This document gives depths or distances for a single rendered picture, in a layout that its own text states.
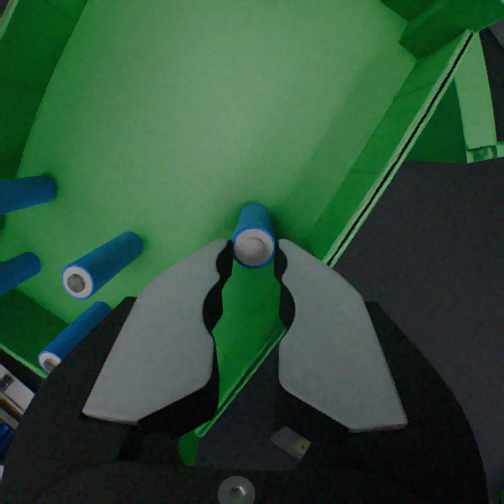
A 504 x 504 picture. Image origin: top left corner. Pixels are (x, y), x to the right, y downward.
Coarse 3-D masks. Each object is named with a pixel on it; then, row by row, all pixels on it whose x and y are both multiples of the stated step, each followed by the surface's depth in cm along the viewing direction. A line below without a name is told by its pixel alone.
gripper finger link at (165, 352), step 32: (192, 256) 10; (224, 256) 11; (160, 288) 9; (192, 288) 9; (128, 320) 8; (160, 320) 8; (192, 320) 8; (128, 352) 7; (160, 352) 7; (192, 352) 7; (96, 384) 6; (128, 384) 6; (160, 384) 6; (192, 384) 6; (96, 416) 5; (128, 416) 5; (160, 416) 6; (192, 416) 6
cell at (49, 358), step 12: (84, 312) 18; (96, 312) 19; (108, 312) 20; (72, 324) 17; (84, 324) 17; (96, 324) 18; (60, 336) 16; (72, 336) 16; (84, 336) 17; (48, 348) 14; (60, 348) 15; (72, 348) 15; (48, 360) 14; (60, 360) 14; (48, 372) 15
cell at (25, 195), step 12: (12, 180) 14; (24, 180) 15; (36, 180) 16; (48, 180) 17; (0, 192) 13; (12, 192) 14; (24, 192) 15; (36, 192) 16; (48, 192) 17; (0, 204) 13; (12, 204) 14; (24, 204) 15; (36, 204) 16
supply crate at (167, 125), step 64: (64, 0) 13; (128, 0) 14; (192, 0) 14; (256, 0) 14; (320, 0) 14; (384, 0) 14; (448, 0) 9; (0, 64) 12; (64, 64) 15; (128, 64) 15; (192, 64) 15; (256, 64) 15; (320, 64) 15; (384, 64) 15; (448, 64) 11; (0, 128) 14; (64, 128) 17; (128, 128) 17; (192, 128) 17; (256, 128) 16; (320, 128) 16; (384, 128) 15; (64, 192) 18; (128, 192) 18; (192, 192) 18; (256, 192) 18; (320, 192) 17; (0, 256) 19; (64, 256) 19; (320, 256) 14; (0, 320) 17; (64, 320) 21; (256, 320) 19; (192, 448) 16
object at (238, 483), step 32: (160, 448) 5; (320, 448) 5; (64, 480) 4; (96, 480) 4; (128, 480) 4; (160, 480) 4; (192, 480) 4; (224, 480) 4; (256, 480) 4; (288, 480) 4; (320, 480) 4; (352, 480) 4; (384, 480) 4
